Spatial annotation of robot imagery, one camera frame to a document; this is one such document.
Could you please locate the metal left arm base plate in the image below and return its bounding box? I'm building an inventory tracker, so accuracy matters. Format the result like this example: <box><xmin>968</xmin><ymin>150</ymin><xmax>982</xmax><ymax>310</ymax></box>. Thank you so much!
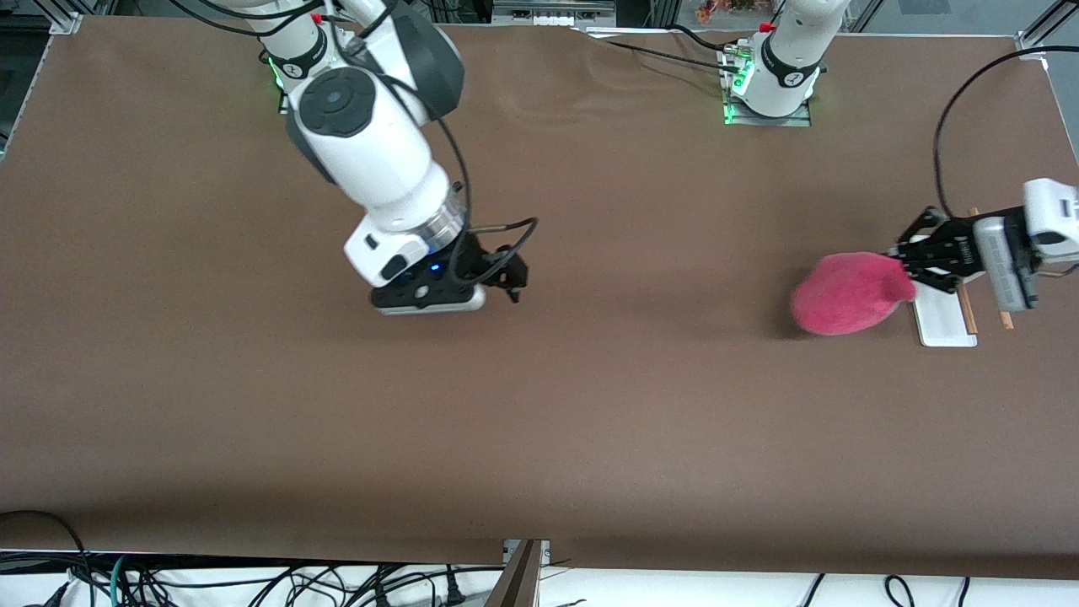
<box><xmin>721</xmin><ymin>42</ymin><xmax>814</xmax><ymax>128</ymax></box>

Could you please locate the grey power strip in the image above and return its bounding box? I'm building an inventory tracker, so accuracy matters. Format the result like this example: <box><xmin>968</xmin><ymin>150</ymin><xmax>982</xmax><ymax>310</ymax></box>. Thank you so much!
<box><xmin>493</xmin><ymin>0</ymin><xmax>617</xmax><ymax>28</ymax></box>

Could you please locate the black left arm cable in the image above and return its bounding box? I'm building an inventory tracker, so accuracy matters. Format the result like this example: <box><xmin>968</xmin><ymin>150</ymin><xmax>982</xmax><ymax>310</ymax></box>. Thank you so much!
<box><xmin>931</xmin><ymin>46</ymin><xmax>1079</xmax><ymax>220</ymax></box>

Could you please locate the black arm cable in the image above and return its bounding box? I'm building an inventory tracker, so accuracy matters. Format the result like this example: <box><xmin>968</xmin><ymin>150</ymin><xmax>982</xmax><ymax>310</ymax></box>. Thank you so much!
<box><xmin>931</xmin><ymin>46</ymin><xmax>1079</xmax><ymax>220</ymax></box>
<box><xmin>320</xmin><ymin>8</ymin><xmax>540</xmax><ymax>286</ymax></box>

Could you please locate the aluminium frame profile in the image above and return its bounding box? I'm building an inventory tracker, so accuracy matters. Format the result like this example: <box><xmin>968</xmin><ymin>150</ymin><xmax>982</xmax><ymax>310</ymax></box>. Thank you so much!
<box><xmin>1015</xmin><ymin>0</ymin><xmax>1065</xmax><ymax>60</ymax></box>
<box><xmin>46</xmin><ymin>0</ymin><xmax>86</xmax><ymax>35</ymax></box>

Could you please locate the orange background object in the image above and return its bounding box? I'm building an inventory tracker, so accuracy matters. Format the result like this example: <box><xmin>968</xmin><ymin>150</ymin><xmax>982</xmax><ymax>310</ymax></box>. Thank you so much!
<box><xmin>695</xmin><ymin>0</ymin><xmax>765</xmax><ymax>23</ymax></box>

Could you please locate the short black table cable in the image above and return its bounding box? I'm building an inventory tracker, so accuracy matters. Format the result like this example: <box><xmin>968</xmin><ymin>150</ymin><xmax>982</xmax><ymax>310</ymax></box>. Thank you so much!
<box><xmin>670</xmin><ymin>24</ymin><xmax>743</xmax><ymax>53</ymax></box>

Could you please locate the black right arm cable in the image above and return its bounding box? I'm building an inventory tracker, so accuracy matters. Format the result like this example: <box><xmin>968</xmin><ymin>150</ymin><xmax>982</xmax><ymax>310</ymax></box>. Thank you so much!
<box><xmin>320</xmin><ymin>8</ymin><xmax>540</xmax><ymax>286</ymax></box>

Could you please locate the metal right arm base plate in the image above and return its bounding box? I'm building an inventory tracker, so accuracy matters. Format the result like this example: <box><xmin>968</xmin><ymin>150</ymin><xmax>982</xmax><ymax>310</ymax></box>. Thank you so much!
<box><xmin>278</xmin><ymin>34</ymin><xmax>373</xmax><ymax>116</ymax></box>

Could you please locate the pink towel grey backing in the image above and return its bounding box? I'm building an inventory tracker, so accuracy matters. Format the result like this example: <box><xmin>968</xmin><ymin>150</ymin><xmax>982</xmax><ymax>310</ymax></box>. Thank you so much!
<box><xmin>790</xmin><ymin>251</ymin><xmax>919</xmax><ymax>337</ymax></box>

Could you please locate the brown table cover sheet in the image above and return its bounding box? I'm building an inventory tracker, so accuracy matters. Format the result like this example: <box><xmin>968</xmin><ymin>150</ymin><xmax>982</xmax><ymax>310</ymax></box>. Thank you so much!
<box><xmin>0</xmin><ymin>15</ymin><xmax>1079</xmax><ymax>583</ymax></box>

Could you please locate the long black table cable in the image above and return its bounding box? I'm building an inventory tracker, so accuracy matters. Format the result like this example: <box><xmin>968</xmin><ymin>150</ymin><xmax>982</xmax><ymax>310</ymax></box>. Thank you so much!
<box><xmin>577</xmin><ymin>30</ymin><xmax>744</xmax><ymax>73</ymax></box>

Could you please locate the thick black looped cable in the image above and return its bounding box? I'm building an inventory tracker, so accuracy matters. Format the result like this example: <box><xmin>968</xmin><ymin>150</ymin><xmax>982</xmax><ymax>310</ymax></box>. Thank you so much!
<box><xmin>0</xmin><ymin>510</ymin><xmax>92</xmax><ymax>607</ymax></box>

